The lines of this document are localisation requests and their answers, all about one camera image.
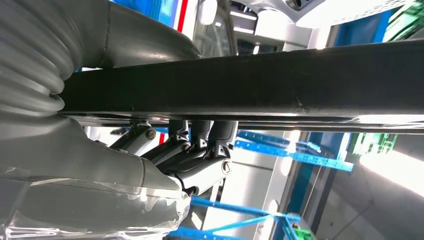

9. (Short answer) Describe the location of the blue metal shelf rack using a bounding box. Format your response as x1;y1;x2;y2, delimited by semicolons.
167;197;302;240
234;130;355;173

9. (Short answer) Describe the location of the green plastic crate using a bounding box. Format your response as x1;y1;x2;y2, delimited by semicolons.
347;132;398;157

